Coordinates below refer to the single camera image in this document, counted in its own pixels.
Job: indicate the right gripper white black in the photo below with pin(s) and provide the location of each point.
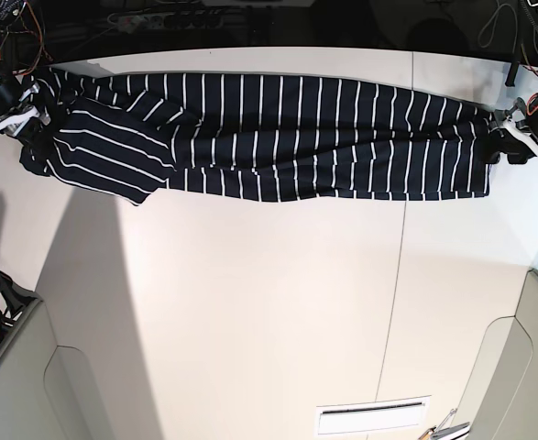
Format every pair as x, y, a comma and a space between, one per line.
20, 118

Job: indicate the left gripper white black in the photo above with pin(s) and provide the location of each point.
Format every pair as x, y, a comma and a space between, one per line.
524, 117

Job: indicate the navy white striped T-shirt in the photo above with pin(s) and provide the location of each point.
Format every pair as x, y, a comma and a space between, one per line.
259, 137

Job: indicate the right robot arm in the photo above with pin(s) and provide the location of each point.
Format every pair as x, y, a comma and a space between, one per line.
18, 19

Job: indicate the white power strip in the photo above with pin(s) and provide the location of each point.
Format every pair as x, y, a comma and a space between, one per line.
186, 20

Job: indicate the beige chair right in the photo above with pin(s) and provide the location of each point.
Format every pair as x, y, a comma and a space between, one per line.
500, 400

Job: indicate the beige chair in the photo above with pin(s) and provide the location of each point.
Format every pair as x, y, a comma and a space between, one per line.
46, 389
500, 400

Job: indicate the beige chair left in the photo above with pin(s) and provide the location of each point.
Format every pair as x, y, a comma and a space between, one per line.
46, 389

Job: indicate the grey tool at table edge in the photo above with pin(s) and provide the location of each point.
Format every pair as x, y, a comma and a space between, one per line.
460, 431

